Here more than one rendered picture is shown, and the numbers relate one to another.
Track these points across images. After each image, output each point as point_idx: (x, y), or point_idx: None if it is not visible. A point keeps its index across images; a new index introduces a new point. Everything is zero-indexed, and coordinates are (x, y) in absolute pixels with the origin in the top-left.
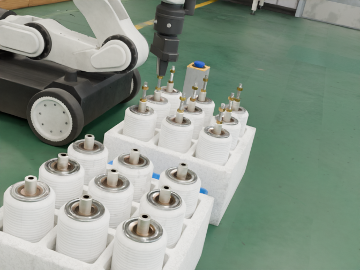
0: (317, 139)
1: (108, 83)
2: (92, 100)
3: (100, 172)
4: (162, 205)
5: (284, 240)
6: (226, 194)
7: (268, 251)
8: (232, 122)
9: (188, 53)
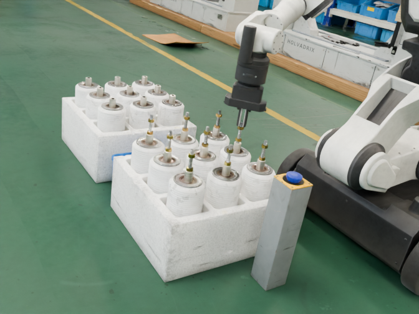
0: None
1: (344, 193)
2: (312, 182)
3: (158, 114)
4: (96, 92)
5: (52, 225)
6: (114, 182)
7: (57, 209)
8: (157, 157)
9: None
